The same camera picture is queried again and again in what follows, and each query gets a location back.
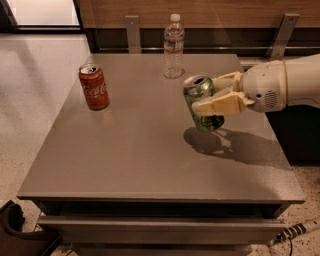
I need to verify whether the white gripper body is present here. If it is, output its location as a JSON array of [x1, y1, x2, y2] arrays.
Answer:
[[241, 61, 287, 113]]

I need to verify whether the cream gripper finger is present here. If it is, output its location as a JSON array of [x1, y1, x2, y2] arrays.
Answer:
[[212, 71, 243, 92], [192, 92, 255, 116]]

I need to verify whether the green soda can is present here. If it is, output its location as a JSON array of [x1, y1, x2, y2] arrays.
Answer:
[[183, 74, 224, 132]]

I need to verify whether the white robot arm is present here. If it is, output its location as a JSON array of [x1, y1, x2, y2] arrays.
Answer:
[[192, 54, 320, 116]]

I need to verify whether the red Coca-Cola can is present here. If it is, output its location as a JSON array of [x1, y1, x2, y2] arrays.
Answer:
[[79, 63, 110, 110]]

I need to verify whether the clear plastic water bottle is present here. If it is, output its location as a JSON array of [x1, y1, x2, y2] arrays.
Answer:
[[163, 14, 185, 79]]

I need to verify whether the dark brown chair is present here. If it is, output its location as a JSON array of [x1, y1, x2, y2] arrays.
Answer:
[[0, 200, 62, 256]]

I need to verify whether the right metal bracket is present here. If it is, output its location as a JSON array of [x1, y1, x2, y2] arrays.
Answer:
[[265, 13, 300, 61]]

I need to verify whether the metal bracket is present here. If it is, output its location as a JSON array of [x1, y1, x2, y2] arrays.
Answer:
[[265, 13, 300, 61], [125, 15, 142, 54]]

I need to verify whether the left metal bracket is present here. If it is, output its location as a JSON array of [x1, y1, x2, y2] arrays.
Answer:
[[125, 15, 142, 54]]

